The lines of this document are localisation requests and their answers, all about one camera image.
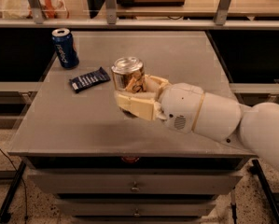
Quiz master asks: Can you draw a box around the orange white plastic bag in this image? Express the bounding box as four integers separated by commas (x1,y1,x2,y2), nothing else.
26,0,69,20

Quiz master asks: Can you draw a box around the grey drawer cabinet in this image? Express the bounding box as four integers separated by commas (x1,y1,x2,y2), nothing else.
10,31,250,224

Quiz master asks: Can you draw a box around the upper drawer knob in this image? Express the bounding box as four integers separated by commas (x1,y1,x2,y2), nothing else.
131,182,140,192

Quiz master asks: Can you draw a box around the lower drawer knob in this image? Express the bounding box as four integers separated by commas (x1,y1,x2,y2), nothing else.
133,208,141,217

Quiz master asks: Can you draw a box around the dark blue snack wrapper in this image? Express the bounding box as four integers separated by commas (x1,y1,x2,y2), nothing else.
69,67,111,93

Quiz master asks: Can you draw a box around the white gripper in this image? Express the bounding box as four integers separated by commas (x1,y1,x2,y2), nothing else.
115,75,204,133

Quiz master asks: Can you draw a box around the drawer knob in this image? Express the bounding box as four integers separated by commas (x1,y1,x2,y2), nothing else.
131,182,140,192
133,208,141,217

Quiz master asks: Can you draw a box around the blue Pepsi can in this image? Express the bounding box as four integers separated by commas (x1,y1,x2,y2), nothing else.
52,28,79,69

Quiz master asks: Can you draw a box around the black floor cable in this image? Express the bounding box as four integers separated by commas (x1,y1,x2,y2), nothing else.
0,133,29,224

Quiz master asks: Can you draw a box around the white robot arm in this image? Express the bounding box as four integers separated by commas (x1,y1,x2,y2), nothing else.
114,75,279,172

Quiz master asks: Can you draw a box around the orange soda can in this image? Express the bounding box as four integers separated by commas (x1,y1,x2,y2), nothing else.
111,57,146,93

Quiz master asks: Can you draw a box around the metal shelf rail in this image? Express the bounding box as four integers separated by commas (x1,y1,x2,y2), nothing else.
0,0,279,30

